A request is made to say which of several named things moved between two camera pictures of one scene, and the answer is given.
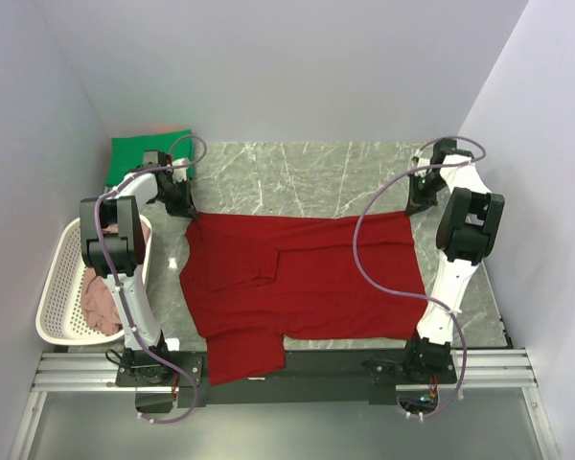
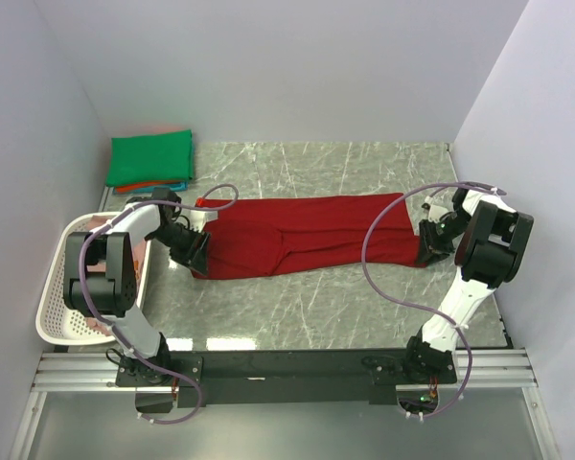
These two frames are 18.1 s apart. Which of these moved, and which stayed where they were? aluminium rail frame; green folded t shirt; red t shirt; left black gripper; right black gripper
Moved: right black gripper; left black gripper; red t shirt
Stayed: aluminium rail frame; green folded t shirt
